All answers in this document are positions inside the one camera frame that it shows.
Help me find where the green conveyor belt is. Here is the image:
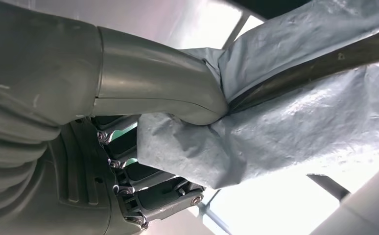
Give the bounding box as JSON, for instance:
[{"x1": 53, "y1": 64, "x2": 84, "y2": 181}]
[{"x1": 111, "y1": 122, "x2": 138, "y2": 166}]

